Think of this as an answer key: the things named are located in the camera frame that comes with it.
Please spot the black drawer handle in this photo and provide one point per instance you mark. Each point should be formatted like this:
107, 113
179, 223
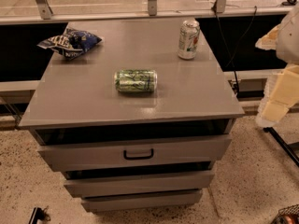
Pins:
138, 156

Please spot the grey metal railing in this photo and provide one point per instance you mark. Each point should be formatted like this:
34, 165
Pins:
46, 11

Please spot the top grey drawer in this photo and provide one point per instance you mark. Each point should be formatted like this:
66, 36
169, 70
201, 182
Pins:
91, 156

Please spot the black stand leg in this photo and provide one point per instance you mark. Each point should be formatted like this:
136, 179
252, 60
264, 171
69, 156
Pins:
292, 150

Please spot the blue chip bag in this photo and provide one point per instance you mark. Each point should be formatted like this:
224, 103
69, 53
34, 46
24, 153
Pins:
72, 43

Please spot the white drink can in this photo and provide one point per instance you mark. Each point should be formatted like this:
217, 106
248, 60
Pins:
188, 39

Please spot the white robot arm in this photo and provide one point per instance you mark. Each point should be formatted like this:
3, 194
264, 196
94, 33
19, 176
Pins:
284, 38

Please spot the wire basket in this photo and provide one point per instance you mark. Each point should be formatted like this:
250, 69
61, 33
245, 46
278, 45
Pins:
287, 215

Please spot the bottom grey drawer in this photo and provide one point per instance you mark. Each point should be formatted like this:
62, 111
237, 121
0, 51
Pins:
145, 200

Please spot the green drink can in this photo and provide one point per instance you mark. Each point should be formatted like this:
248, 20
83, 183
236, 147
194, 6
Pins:
135, 80

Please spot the middle grey drawer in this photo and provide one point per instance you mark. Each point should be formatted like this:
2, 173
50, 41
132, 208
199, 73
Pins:
137, 184

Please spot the grey drawer cabinet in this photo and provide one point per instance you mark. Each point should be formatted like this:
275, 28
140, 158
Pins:
76, 102

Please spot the grey drawer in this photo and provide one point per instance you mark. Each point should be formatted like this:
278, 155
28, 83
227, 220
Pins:
137, 184
145, 200
91, 156

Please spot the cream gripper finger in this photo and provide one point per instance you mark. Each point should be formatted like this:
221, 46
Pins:
281, 93

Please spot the black object on floor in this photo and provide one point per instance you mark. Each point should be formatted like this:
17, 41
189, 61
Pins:
39, 216

